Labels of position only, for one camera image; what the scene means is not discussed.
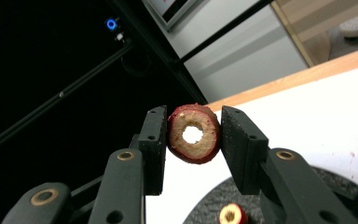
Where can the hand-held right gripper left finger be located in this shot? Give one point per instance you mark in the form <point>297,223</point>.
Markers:
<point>154,155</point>

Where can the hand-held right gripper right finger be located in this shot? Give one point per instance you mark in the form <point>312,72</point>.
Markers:
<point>242,146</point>

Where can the cored red hawthorn fruit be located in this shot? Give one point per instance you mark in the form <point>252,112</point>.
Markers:
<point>180,146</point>
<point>231,215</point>

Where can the black textured plate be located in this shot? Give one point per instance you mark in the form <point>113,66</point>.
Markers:
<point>208,202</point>

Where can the small white plug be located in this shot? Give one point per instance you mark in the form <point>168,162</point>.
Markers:
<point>119,37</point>

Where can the blue lit round button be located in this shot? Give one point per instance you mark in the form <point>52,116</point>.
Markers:
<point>111,24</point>

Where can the black metal frame bar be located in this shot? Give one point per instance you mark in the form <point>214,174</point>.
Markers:
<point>59,95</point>
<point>161,53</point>
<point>223,29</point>

